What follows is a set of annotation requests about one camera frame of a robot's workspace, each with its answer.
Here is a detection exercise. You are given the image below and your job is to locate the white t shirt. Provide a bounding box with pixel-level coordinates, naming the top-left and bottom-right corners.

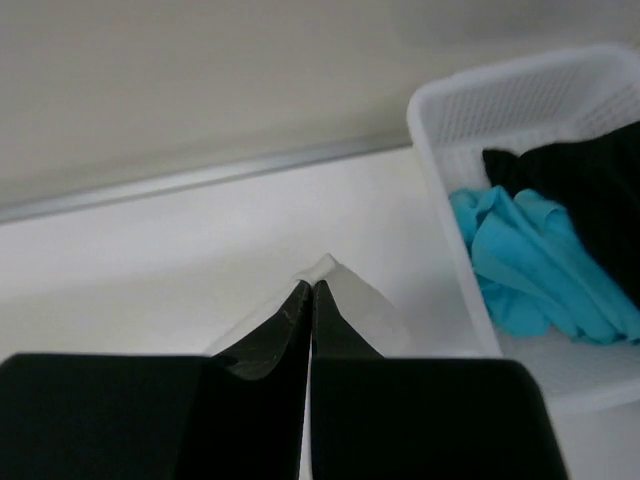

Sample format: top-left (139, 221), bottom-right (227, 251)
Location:
top-left (204, 252), bottom-right (412, 480)

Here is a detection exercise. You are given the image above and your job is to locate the cyan t shirt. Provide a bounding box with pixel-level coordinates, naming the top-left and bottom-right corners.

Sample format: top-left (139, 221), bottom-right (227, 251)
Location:
top-left (449, 186), bottom-right (639, 345)

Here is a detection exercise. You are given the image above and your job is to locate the white plastic basket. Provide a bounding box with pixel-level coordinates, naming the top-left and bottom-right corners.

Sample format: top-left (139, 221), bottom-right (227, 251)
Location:
top-left (406, 42), bottom-right (640, 414)

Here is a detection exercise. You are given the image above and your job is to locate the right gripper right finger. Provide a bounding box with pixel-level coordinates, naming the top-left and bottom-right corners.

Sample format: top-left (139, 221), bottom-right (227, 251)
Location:
top-left (310, 282), bottom-right (567, 479)

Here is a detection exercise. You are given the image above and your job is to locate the black t shirt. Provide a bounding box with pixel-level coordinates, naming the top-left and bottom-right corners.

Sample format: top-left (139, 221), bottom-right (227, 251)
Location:
top-left (482, 122), bottom-right (639, 304)

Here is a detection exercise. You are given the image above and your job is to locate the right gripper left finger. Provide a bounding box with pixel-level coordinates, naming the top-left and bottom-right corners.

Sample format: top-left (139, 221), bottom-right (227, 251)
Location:
top-left (1, 282), bottom-right (311, 479)

